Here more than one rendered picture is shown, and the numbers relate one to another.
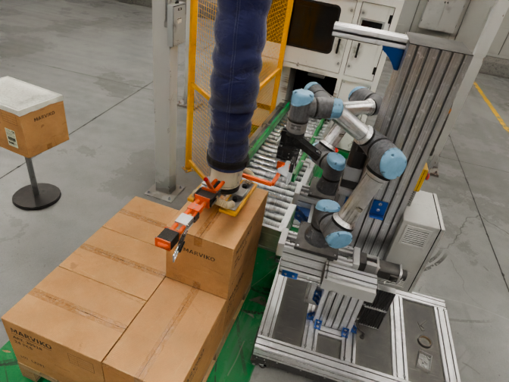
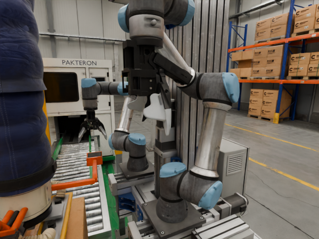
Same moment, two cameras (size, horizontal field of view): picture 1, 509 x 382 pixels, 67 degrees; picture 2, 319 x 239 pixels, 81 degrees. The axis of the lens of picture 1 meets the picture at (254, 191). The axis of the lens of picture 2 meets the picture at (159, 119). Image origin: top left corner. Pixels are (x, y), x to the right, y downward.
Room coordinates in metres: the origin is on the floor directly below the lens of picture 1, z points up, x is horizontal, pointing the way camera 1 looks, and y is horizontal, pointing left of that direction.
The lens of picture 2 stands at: (0.96, 0.11, 1.64)
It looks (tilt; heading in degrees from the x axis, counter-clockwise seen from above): 12 degrees down; 325
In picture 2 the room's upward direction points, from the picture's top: straight up
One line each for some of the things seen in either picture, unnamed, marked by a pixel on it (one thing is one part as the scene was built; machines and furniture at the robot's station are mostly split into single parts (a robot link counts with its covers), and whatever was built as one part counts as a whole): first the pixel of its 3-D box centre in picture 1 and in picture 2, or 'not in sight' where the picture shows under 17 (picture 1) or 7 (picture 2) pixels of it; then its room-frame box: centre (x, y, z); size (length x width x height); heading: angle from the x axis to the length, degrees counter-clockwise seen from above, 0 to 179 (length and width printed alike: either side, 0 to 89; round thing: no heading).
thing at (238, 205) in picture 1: (239, 194); (55, 215); (1.77, 0.08, 1.08); 0.34 x 0.10 x 0.05; 164
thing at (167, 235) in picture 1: (167, 238); not in sight; (1.22, 0.34, 1.18); 0.08 x 0.07 x 0.05; 164
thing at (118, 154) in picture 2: not in sight; (120, 192); (2.60, -0.54, 0.50); 0.07 x 0.07 x 1.00; 76
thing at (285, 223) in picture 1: (312, 167); (99, 169); (3.22, -0.51, 0.50); 2.31 x 0.05 x 0.19; 166
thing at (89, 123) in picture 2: not in sight; (91, 118); (1.99, -0.15, 1.43); 0.09 x 0.08 x 0.12; 164
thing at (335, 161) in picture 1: (333, 165); (136, 143); (2.04, -0.45, 1.20); 0.13 x 0.12 x 0.14; 35
